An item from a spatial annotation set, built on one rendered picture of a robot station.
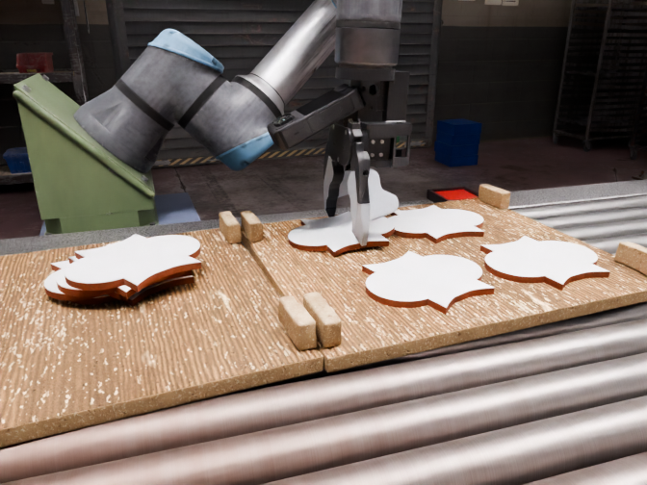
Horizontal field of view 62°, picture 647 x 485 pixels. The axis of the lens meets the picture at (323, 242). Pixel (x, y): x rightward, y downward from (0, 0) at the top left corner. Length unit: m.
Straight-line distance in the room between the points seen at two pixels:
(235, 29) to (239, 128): 4.34
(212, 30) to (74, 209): 4.38
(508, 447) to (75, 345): 0.36
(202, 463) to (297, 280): 0.26
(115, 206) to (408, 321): 0.58
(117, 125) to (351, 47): 0.46
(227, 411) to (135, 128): 0.62
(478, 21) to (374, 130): 5.73
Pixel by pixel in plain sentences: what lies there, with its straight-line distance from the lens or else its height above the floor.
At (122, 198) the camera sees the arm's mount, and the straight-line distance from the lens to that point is 0.94.
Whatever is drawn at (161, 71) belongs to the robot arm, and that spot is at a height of 1.13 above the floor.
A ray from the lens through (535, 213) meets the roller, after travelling 0.94.
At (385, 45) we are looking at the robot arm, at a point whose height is 1.18.
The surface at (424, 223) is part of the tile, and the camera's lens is 0.75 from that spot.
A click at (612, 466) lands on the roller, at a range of 0.44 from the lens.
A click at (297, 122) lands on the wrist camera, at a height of 1.09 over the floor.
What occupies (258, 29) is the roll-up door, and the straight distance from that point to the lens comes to 5.33.
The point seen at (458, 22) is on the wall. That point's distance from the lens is 6.22.
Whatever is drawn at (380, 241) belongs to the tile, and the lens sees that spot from 0.67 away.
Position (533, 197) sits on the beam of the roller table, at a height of 0.91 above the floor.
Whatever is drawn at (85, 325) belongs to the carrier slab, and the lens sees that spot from 0.55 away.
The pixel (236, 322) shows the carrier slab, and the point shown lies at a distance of 0.51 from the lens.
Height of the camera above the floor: 1.19
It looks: 21 degrees down
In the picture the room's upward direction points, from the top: straight up
